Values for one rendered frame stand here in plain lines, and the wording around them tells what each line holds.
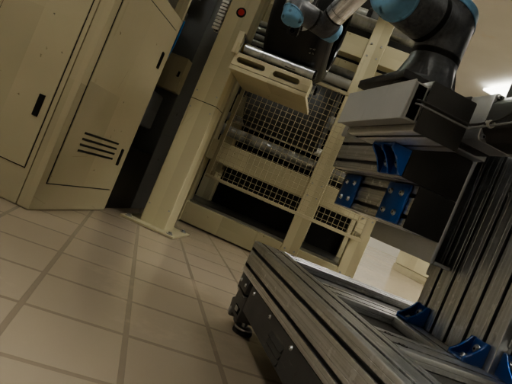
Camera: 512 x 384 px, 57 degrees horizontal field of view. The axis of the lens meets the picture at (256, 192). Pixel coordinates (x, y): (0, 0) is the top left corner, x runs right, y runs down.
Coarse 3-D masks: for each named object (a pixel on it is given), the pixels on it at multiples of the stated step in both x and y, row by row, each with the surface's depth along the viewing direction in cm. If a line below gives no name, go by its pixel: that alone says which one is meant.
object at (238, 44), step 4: (240, 32) 203; (244, 32) 203; (240, 36) 203; (244, 36) 203; (236, 40) 203; (240, 40) 203; (244, 40) 206; (236, 44) 203; (240, 44) 203; (244, 44) 207; (232, 48) 203; (236, 48) 203; (240, 48) 205; (232, 52) 204; (236, 52) 203; (240, 52) 207; (244, 64) 221
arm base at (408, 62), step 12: (420, 48) 110; (432, 48) 108; (408, 60) 111; (420, 60) 108; (432, 60) 107; (444, 60) 107; (456, 60) 109; (420, 72) 108; (432, 72) 106; (444, 72) 107; (444, 84) 106
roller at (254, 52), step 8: (248, 48) 206; (256, 48) 206; (256, 56) 207; (264, 56) 205; (272, 56) 205; (280, 56) 205; (272, 64) 207; (280, 64) 204; (288, 64) 204; (296, 64) 203; (296, 72) 204; (304, 72) 203; (312, 72) 202
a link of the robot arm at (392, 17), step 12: (372, 0) 107; (384, 0) 103; (396, 0) 101; (408, 0) 100; (420, 0) 101; (432, 0) 102; (444, 0) 104; (384, 12) 104; (396, 12) 102; (408, 12) 102; (420, 12) 102; (432, 12) 103; (444, 12) 104; (396, 24) 106; (408, 24) 105; (420, 24) 105; (432, 24) 105; (408, 36) 110; (420, 36) 108
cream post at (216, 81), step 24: (240, 0) 216; (264, 0) 219; (240, 24) 215; (216, 48) 216; (216, 72) 216; (192, 96) 217; (216, 96) 215; (192, 120) 216; (216, 120) 224; (192, 144) 216; (168, 168) 217; (192, 168) 218; (168, 192) 216; (144, 216) 218; (168, 216) 216
